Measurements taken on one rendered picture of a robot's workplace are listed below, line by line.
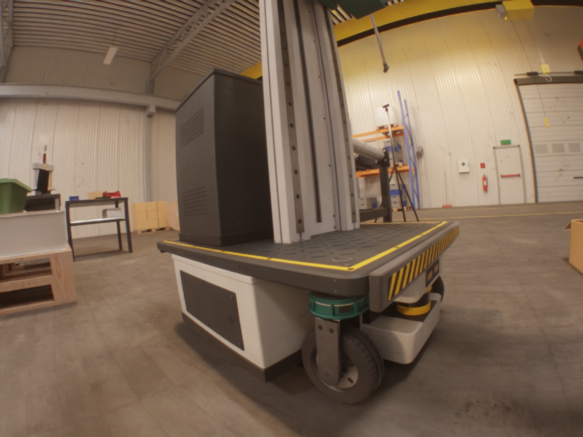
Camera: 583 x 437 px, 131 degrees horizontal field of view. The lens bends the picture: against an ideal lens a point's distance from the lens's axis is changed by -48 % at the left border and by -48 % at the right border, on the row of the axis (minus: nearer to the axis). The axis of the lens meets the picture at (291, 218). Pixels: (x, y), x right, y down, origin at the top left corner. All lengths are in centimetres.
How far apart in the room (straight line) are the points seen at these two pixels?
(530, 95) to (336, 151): 1110
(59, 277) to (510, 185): 1119
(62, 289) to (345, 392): 147
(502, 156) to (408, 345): 1034
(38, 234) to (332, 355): 167
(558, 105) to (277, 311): 1188
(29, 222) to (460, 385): 200
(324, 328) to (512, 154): 1058
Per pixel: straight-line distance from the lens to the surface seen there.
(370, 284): 32
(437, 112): 1112
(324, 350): 49
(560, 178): 1133
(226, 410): 60
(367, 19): 927
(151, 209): 915
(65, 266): 161
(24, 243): 179
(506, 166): 1072
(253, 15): 1158
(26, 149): 1194
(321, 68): 98
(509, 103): 1140
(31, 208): 510
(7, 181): 257
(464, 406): 59
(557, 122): 1170
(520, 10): 908
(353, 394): 53
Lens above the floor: 41
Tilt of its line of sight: 2 degrees down
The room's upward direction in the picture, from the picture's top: 5 degrees counter-clockwise
